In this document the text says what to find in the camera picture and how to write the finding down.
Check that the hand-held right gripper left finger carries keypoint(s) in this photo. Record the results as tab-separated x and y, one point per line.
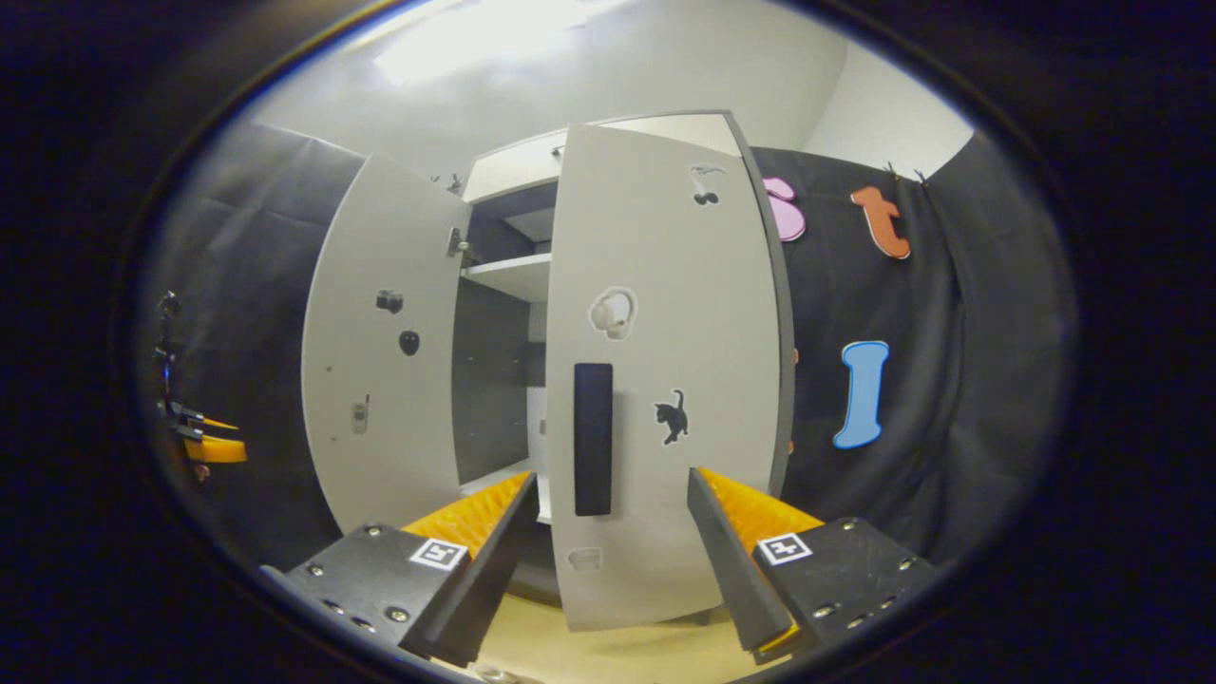
484	579

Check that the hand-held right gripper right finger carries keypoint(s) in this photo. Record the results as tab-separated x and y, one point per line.
736	579

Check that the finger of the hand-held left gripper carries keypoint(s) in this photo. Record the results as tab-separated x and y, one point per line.
218	424
217	450

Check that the white and grey cabinet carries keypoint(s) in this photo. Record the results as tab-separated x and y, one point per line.
494	380

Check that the white cabinet door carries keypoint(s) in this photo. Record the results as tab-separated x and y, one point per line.
399	237
684	313

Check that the black backdrop cloth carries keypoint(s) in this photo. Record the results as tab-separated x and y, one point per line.
978	380

